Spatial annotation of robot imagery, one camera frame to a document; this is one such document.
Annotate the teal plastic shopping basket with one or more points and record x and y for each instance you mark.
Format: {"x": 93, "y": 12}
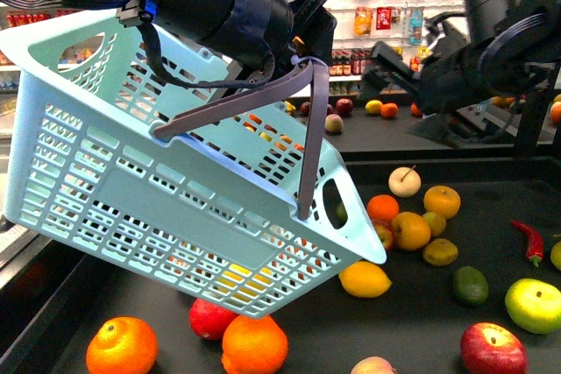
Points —
{"x": 86, "y": 170}

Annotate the yellow lemon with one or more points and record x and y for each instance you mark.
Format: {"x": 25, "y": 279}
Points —
{"x": 364, "y": 280}
{"x": 243, "y": 284}

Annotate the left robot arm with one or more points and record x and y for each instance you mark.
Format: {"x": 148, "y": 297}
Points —
{"x": 263, "y": 36}

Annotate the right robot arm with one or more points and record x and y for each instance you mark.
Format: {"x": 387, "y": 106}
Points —
{"x": 512, "y": 47}

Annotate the back fruit shelf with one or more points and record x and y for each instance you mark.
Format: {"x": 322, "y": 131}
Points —
{"x": 407, "y": 133}

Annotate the small orange mandarin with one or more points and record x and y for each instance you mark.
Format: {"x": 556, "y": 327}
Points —
{"x": 383, "y": 207}

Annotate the yellow orange pear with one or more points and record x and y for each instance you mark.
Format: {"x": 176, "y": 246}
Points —
{"x": 443, "y": 200}

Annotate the small yellow green fruit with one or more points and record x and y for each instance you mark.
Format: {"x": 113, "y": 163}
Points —
{"x": 436, "y": 222}

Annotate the red pomegranate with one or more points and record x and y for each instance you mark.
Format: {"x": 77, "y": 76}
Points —
{"x": 208, "y": 320}

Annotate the orange tangerine front right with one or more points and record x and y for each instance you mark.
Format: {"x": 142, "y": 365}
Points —
{"x": 254, "y": 346}

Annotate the orange tangerine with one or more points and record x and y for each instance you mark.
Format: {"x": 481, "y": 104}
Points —
{"x": 254, "y": 346}
{"x": 122, "y": 345}

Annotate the black fruit display tray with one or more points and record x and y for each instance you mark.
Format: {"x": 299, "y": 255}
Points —
{"x": 416, "y": 325}

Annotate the pink peach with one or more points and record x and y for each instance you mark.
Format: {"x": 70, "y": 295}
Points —
{"x": 373, "y": 365}

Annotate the dark green avocado right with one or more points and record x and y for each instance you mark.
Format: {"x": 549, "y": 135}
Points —
{"x": 470, "y": 286}

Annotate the orange tangerine front left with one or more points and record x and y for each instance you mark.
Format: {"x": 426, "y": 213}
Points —
{"x": 122, "y": 345}

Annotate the red chili pepper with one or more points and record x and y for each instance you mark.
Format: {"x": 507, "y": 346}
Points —
{"x": 534, "y": 245}

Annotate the red yellow apple front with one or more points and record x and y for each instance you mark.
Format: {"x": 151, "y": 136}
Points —
{"x": 490, "y": 348}

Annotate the bright green apple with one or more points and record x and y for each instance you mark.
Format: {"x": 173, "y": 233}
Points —
{"x": 534, "y": 305}

